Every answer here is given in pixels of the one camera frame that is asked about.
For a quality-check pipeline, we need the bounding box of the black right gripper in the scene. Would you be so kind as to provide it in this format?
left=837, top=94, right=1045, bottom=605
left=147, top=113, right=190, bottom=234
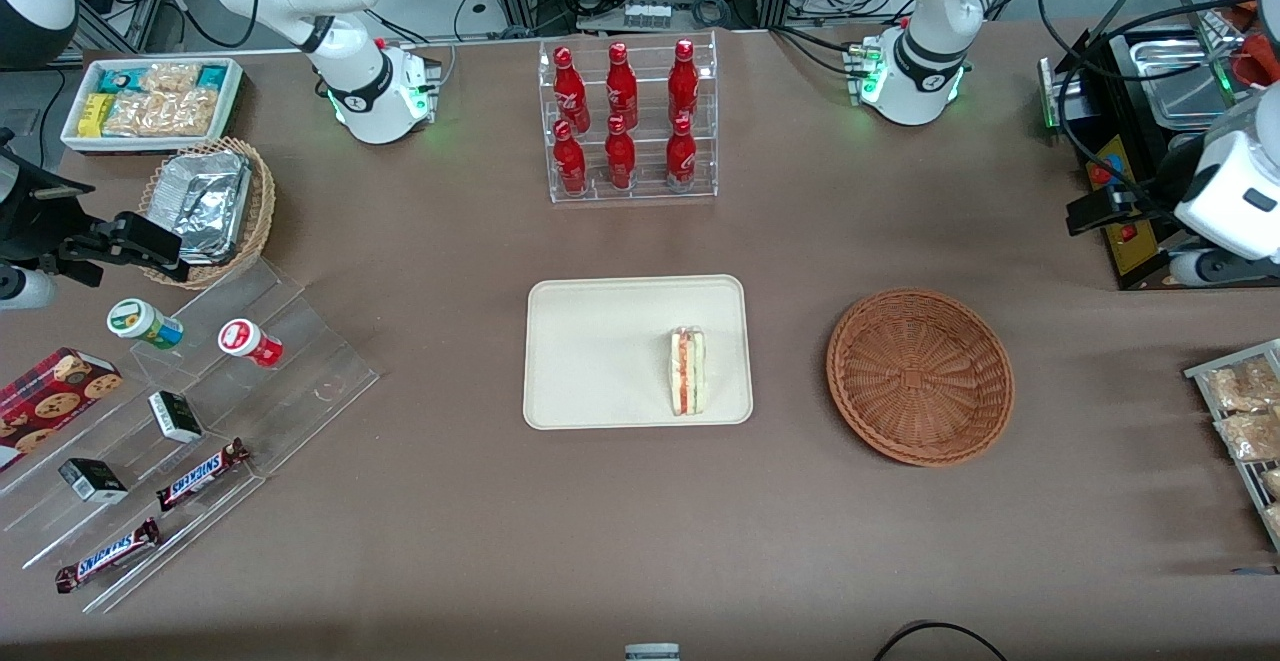
left=0, top=131, right=191, bottom=287

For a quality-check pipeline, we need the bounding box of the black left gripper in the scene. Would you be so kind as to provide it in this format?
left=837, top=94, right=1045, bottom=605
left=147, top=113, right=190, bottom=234
left=1065, top=166, right=1191, bottom=237

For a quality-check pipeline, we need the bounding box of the triangle sandwich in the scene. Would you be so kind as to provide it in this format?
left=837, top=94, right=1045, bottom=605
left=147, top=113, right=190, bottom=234
left=669, top=326, right=707, bottom=417

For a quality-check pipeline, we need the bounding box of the light tan wicker basket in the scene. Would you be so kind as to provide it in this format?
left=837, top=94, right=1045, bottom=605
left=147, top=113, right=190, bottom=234
left=138, top=136, right=277, bottom=290

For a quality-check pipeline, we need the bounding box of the brown round wicker basket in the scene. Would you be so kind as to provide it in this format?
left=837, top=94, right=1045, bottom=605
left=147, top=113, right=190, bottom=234
left=826, top=287, right=1015, bottom=468

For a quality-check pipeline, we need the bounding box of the cream rectangular tray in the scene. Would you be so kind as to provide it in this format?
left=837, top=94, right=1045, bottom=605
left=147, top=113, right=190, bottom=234
left=523, top=274, right=754, bottom=431

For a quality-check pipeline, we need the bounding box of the black countertop appliance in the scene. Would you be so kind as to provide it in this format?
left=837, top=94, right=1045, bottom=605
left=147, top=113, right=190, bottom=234
left=1038, top=26, right=1280, bottom=292

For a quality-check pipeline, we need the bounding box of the green lidded cup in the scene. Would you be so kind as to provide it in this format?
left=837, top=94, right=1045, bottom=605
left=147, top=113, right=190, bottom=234
left=107, top=298, right=185, bottom=351

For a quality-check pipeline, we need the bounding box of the stack of foil trays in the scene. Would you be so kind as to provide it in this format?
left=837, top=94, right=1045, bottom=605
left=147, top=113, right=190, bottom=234
left=148, top=151, right=253, bottom=266

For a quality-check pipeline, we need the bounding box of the white plastic bin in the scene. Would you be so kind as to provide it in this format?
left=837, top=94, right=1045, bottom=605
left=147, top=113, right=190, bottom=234
left=60, top=57, right=244, bottom=154

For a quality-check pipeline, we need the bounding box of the yellow snack packet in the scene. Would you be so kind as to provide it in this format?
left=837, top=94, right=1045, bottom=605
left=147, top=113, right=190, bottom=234
left=78, top=93, right=116, bottom=138

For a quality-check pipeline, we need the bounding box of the clear bag of crackers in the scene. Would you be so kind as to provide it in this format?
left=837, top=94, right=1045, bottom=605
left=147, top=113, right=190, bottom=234
left=138, top=63, right=204, bottom=94
left=103, top=89, right=219, bottom=138

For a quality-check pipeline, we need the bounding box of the red lidded cup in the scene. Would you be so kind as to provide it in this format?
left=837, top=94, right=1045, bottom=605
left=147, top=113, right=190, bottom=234
left=218, top=318, right=284, bottom=369

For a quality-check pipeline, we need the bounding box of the red cookie box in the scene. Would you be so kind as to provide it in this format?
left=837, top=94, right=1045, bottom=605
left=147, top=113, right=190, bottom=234
left=0, top=346, right=124, bottom=474

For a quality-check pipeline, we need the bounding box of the small dark green box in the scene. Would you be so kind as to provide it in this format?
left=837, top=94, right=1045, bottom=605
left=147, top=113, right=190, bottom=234
left=58, top=457, right=129, bottom=504
left=148, top=390, right=204, bottom=444

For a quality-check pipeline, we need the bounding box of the Snickers chocolate bar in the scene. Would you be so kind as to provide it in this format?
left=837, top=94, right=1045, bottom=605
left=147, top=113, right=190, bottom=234
left=155, top=438, right=251, bottom=513
left=55, top=518, right=162, bottom=594

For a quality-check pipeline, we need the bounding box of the clear acrylic stepped stand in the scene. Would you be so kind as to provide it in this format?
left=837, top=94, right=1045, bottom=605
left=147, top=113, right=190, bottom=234
left=0, top=256, right=383, bottom=614

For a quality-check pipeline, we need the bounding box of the red cola bottle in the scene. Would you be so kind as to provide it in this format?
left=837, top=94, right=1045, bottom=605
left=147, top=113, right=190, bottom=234
left=553, top=120, right=588, bottom=195
left=553, top=46, right=589, bottom=132
left=605, top=115, right=637, bottom=191
left=666, top=114, right=698, bottom=190
left=606, top=41, right=639, bottom=130
left=668, top=38, right=700, bottom=127

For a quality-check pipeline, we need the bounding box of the clear acrylic bottle rack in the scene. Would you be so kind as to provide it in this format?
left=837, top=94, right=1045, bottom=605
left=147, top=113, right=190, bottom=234
left=537, top=31, right=719, bottom=204

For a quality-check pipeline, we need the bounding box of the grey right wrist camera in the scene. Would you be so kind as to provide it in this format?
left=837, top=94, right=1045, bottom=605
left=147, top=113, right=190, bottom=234
left=0, top=266, right=58, bottom=312

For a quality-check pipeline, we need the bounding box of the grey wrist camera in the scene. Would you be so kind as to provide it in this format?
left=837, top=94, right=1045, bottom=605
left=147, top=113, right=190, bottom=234
left=0, top=266, right=58, bottom=312
left=1168, top=246, right=1280, bottom=289

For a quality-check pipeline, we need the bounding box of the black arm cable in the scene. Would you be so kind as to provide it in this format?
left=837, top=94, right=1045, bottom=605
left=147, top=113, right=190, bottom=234
left=1035, top=0, right=1256, bottom=197

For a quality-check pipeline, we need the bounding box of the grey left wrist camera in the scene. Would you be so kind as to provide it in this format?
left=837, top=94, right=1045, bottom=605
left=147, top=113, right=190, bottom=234
left=1168, top=246, right=1280, bottom=289

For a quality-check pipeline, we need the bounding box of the grey wire rack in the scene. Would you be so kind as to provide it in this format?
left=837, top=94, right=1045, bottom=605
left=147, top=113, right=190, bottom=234
left=1184, top=338, right=1280, bottom=554

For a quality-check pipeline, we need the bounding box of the black looped cable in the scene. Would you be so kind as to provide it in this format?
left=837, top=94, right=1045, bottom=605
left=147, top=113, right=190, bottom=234
left=873, top=621, right=1009, bottom=661

